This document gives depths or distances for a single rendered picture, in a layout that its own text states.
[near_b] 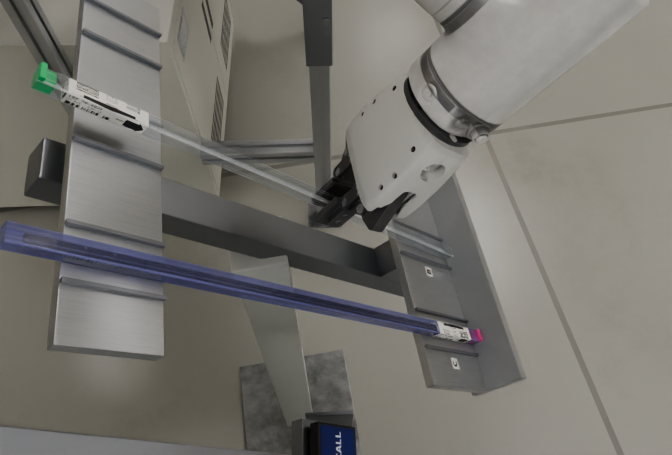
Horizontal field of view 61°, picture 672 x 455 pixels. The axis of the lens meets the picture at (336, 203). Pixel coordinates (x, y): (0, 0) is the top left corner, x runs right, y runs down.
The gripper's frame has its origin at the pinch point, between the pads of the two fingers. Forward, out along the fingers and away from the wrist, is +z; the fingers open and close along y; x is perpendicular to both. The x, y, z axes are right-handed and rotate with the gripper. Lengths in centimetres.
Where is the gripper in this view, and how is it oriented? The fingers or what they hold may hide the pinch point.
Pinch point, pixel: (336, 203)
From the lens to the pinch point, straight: 57.2
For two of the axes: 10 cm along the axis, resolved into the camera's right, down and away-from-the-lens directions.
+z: -5.7, 5.2, 6.4
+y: -1.7, -8.3, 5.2
